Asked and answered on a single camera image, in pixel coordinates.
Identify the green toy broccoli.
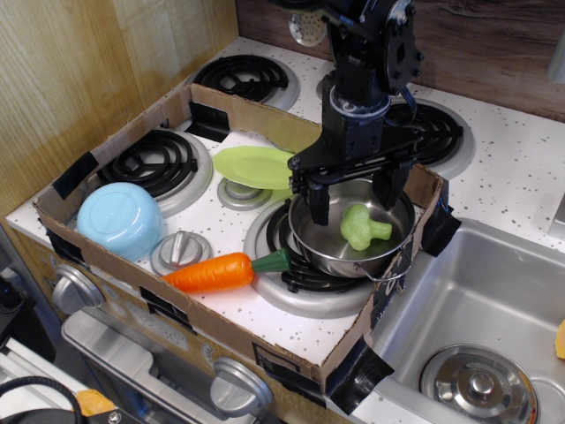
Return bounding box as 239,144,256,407
340,204,393,252

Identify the silver oven knob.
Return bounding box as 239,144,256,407
209,357,274,418
52,264,105,314

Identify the silver stove knob front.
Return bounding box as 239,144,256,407
150,231,212,276

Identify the hanging metal strainer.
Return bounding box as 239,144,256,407
289,12,327,47

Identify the cardboard fence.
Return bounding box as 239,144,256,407
32,82,463,416

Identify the silver oven door handle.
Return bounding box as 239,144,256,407
62,312,225,423

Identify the back left stove burner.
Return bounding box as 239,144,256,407
187,54,300,111

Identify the back right stove burner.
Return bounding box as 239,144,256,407
409,99,476,180

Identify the light blue plastic bowl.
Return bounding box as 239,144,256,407
77,182,164,261

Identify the front left stove burner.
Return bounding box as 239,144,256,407
90,129,213,218

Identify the silver oven knob right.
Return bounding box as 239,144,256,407
209,357,274,418

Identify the orange object in sink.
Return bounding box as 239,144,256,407
554,321,565,360

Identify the silver stove knob middle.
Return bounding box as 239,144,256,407
217,178,273,211

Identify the stainless steel pan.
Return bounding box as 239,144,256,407
288,178,416,282

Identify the silver stove knob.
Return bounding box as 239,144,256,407
150,231,212,276
316,70,335,104
217,178,273,211

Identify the green plastic plate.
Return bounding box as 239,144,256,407
212,146,293,190

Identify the black cable bottom left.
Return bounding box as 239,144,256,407
0,376,83,424

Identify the stove burner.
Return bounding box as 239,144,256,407
187,54,300,111
244,199,373,319
90,129,213,218
409,99,476,180

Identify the silver stove knob back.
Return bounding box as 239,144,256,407
316,70,335,104

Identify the front right stove burner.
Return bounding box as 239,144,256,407
244,199,373,319

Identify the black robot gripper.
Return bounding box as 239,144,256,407
288,86,421,225

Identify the silver oven knob left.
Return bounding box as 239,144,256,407
52,264,105,314

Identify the orange object bottom left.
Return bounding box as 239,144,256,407
76,389,116,417

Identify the silver toy sink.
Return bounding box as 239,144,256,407
363,220,564,423

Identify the stainless steel pot lid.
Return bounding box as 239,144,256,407
418,344,539,423

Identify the orange toy carrot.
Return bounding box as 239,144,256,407
162,248,291,294

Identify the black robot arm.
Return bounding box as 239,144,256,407
276,1,423,225

